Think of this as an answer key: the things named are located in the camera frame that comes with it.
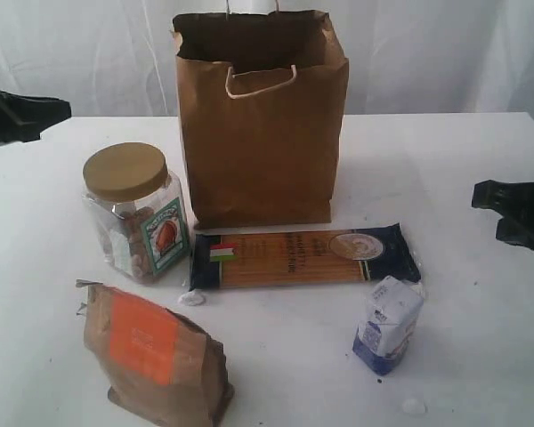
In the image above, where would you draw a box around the white fabric backdrop curtain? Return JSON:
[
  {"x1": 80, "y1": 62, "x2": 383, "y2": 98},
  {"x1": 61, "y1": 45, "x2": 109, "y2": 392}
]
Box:
[{"x1": 0, "y1": 1, "x2": 534, "y2": 118}]

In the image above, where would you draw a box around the nut jar with gold lid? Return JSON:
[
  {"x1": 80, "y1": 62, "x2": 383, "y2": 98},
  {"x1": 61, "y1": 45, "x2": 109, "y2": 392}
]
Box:
[{"x1": 83, "y1": 142, "x2": 190, "y2": 284}]

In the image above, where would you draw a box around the white scrap near front edge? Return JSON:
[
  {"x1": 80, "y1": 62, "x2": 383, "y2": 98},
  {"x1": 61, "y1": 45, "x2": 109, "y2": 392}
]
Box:
[{"x1": 401, "y1": 397, "x2": 427, "y2": 416}]

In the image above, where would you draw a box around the brown paper shopping bag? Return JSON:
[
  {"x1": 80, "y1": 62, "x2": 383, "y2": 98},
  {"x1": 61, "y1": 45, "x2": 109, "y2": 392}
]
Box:
[{"x1": 172, "y1": 9, "x2": 349, "y2": 229}]

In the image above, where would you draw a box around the brown pouch with orange label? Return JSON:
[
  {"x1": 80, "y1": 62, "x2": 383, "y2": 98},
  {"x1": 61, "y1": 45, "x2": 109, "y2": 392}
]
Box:
[{"x1": 76, "y1": 279, "x2": 234, "y2": 426}]

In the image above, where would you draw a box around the white and blue carton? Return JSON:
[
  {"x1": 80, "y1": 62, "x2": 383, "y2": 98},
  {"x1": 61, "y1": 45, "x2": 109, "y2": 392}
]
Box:
[{"x1": 352, "y1": 276, "x2": 425, "y2": 375}]

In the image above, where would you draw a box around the small white crumpled scrap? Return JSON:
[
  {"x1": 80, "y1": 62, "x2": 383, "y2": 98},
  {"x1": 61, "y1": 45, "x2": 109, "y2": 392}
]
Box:
[{"x1": 178, "y1": 289, "x2": 206, "y2": 307}]

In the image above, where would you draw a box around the spaghetti packet dark blue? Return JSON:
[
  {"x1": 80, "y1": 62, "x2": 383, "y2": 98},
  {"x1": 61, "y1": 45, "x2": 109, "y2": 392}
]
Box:
[{"x1": 190, "y1": 223, "x2": 421, "y2": 290}]

